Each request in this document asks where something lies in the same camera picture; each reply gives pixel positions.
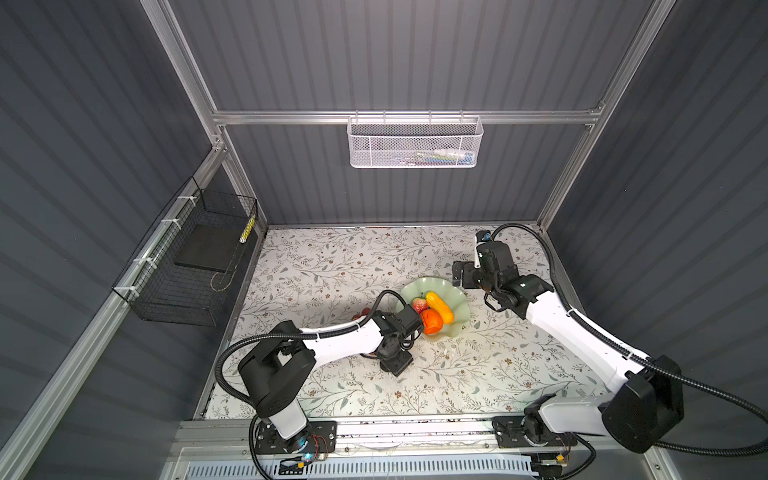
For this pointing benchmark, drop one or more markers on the large orange fake fruit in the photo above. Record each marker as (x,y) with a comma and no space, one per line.
(432,321)

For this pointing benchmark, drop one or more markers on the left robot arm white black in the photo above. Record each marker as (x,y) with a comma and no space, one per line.
(276,369)

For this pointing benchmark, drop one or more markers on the red strawberry fake fruit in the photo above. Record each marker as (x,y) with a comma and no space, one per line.
(419,304)

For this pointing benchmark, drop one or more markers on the white wire mesh wall basket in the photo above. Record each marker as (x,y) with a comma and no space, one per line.
(376,143)

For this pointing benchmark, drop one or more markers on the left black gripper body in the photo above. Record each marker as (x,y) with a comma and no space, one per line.
(399,360)

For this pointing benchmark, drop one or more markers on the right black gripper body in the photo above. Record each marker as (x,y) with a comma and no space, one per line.
(471,277)

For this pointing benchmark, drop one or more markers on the black flat pad in basket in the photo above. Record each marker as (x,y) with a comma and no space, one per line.
(209,248)

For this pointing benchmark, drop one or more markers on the red cherry bunch fake fruit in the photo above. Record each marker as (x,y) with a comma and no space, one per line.
(362,314)

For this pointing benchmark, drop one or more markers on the light green scalloped fruit bowl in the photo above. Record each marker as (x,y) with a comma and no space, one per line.
(453,296)

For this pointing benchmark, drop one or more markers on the black wire wall basket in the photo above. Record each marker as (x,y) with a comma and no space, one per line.
(190,268)

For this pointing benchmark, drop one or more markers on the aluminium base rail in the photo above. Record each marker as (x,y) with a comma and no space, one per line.
(464,446)

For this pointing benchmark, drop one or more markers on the yellow mango fake fruit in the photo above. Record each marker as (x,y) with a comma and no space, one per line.
(438,304)

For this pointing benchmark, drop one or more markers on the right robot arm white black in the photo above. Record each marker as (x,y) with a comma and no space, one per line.
(640,406)

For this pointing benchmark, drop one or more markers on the markers in white basket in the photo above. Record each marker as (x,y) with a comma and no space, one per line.
(454,157)

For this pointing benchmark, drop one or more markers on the yellow marker in black basket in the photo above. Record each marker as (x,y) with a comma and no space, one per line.
(243,238)

